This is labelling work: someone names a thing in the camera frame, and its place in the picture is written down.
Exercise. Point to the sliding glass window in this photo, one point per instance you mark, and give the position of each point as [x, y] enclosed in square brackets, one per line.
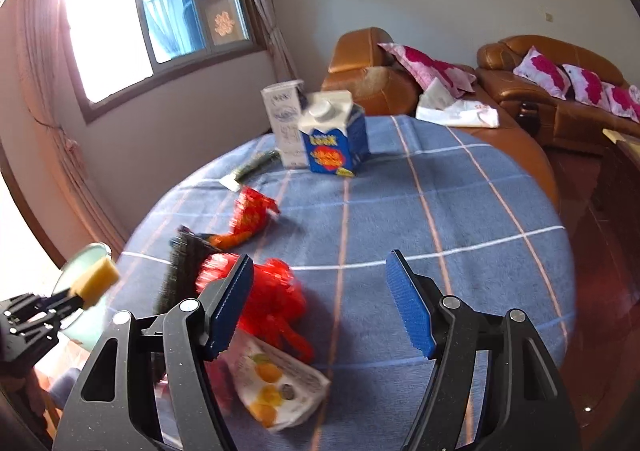
[165, 6]

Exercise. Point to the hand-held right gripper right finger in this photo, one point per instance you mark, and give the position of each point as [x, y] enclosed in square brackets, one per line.
[410, 306]

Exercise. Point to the white cloth on armrest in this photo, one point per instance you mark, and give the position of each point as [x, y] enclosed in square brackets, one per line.
[465, 115]

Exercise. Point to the pink white pillow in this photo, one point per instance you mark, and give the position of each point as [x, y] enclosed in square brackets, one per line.
[587, 86]
[542, 71]
[622, 101]
[430, 66]

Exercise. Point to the teal giraffe print bucket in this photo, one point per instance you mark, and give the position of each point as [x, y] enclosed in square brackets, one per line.
[82, 331]

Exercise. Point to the orange leather chaise sofa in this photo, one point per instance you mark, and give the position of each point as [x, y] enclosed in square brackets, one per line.
[360, 51]

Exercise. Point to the blue milk carton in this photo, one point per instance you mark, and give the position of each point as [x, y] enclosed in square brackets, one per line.
[330, 151]

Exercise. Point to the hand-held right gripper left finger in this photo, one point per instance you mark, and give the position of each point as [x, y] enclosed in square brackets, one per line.
[227, 311]

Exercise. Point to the red mesh net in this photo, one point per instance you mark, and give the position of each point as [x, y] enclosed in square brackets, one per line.
[275, 296]

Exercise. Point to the white milk carton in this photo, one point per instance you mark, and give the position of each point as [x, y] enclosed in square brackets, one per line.
[285, 126]

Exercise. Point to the pink floral curtain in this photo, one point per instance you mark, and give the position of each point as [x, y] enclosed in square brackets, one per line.
[45, 81]
[272, 31]

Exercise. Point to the brown leather sofa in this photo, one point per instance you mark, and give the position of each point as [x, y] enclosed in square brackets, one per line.
[505, 81]

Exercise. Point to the yellow sponge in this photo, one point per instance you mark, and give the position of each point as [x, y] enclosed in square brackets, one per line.
[97, 281]

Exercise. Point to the red snack packet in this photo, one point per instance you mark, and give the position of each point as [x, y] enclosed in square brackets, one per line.
[250, 213]

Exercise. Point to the dark wooden coffee table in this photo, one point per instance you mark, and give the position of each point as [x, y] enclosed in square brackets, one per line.
[620, 171]

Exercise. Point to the black bristle brush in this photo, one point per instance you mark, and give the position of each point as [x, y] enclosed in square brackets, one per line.
[182, 266]

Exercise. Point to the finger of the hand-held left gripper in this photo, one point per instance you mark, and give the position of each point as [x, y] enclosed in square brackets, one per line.
[67, 317]
[60, 301]

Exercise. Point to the fruit print snack packet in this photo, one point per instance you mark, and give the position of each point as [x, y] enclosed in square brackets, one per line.
[270, 381]

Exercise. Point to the dark green snack packet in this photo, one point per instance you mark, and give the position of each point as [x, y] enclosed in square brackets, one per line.
[255, 163]

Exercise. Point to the white tissue pack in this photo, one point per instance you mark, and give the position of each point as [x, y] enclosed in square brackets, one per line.
[435, 93]

